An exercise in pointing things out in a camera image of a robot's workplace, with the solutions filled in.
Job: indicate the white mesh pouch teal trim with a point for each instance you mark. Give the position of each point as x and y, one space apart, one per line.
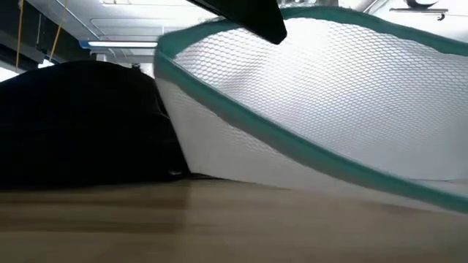
329 109

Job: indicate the long ceiling light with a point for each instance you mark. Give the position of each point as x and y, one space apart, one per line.
124 44

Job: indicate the dark ceiling fixture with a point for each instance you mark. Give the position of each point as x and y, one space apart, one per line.
420 10

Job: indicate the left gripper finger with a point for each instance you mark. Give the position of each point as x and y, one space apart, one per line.
252 18

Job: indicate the black fabric backpack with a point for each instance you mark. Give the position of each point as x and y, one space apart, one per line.
73 128

